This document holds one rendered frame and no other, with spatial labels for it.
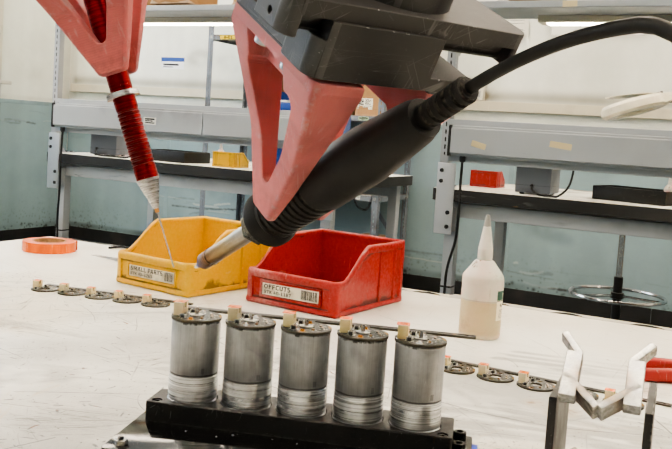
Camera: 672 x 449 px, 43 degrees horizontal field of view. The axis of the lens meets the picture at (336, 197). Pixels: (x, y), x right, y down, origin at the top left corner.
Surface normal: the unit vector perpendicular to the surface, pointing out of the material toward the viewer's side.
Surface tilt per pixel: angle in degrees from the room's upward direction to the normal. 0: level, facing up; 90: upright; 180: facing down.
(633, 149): 90
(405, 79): 118
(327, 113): 139
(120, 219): 90
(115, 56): 99
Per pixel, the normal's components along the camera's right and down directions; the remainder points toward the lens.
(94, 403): 0.07, -0.99
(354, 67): 0.48, 0.56
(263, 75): 0.57, 0.22
